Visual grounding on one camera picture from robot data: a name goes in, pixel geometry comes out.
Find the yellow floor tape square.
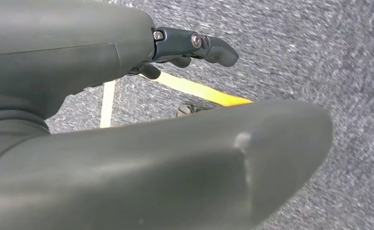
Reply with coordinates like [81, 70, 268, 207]
[99, 71, 255, 129]

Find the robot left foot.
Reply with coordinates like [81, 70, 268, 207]
[175, 104, 207, 117]

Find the robot left leg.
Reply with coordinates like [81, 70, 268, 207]
[0, 99, 334, 230]

